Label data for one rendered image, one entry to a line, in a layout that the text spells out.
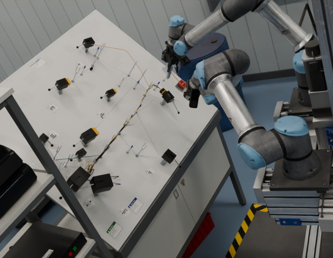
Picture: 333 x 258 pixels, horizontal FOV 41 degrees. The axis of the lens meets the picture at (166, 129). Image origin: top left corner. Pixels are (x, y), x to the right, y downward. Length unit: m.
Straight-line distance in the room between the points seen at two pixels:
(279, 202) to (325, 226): 0.22
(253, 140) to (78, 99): 1.20
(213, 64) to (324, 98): 0.46
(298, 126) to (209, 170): 1.33
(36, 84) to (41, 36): 3.22
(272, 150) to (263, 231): 1.62
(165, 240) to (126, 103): 0.82
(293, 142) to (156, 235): 1.13
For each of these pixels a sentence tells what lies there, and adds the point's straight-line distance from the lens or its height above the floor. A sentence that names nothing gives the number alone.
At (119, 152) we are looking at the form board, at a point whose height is 1.10.
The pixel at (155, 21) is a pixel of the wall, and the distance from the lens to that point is 4.91.
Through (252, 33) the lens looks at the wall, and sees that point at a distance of 4.65.
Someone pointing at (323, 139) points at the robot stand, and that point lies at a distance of 2.00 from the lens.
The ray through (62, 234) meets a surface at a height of 1.13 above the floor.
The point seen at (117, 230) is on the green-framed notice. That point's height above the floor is 0.92.
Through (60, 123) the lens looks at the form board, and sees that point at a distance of 2.46.
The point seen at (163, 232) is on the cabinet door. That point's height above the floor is 0.62.
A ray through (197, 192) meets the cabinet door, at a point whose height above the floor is 0.56.
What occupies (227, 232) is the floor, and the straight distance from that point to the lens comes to 3.33.
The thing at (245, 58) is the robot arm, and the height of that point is 1.53.
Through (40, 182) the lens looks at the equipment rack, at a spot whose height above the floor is 1.46.
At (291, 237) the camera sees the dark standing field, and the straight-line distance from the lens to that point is 3.18.
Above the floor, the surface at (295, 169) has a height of 1.21.
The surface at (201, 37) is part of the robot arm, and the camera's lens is 2.22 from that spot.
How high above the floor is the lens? 2.39
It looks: 31 degrees down
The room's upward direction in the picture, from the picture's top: 23 degrees counter-clockwise
